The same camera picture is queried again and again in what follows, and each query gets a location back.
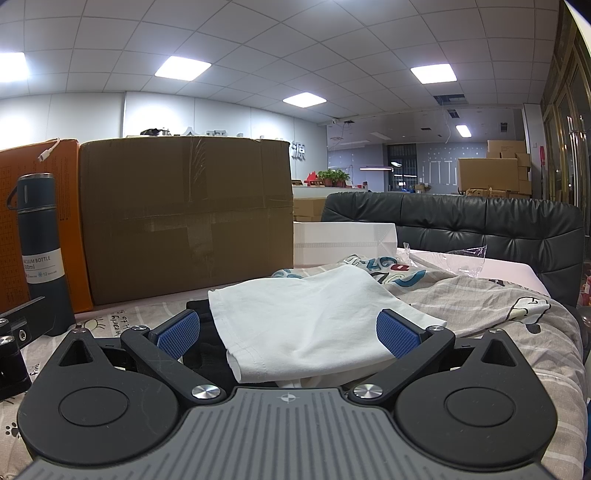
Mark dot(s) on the white foam box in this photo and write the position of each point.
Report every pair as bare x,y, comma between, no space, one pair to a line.
341,244

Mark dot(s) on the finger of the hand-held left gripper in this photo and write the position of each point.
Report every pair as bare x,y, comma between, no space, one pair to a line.
18,364

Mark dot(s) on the clear plastic bag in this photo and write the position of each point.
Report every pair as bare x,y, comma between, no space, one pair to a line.
466,261

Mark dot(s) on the black leather sofa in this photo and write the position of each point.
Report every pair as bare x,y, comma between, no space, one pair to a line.
461,221

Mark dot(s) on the brown cardboard box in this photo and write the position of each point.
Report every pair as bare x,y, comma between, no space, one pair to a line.
184,212

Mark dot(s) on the stack of cardboard boxes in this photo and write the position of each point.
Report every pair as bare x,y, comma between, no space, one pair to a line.
487,175

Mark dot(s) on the gold framed glass door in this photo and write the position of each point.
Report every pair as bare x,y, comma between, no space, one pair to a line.
565,120

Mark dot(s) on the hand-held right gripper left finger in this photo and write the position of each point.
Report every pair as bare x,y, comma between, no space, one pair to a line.
178,334

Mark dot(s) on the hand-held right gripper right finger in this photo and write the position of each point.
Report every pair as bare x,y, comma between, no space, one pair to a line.
397,334

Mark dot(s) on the ceiling light panel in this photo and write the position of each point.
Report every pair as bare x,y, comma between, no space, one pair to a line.
463,130
11,67
304,99
434,74
182,68

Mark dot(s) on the dark blue vacuum bottle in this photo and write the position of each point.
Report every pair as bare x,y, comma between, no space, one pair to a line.
44,240

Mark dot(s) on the orange box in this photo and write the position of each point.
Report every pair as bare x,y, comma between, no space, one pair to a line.
69,194

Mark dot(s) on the small black object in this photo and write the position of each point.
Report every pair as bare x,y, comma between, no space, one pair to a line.
154,132

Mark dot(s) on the dark cloth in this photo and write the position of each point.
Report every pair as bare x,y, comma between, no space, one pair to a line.
207,341

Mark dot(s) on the potted green plant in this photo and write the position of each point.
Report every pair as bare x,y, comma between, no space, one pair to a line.
334,177

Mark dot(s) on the printed cartoon bed sheet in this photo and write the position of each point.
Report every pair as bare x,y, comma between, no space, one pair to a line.
508,350

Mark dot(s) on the white t-shirt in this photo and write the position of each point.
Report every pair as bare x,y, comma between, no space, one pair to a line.
314,318

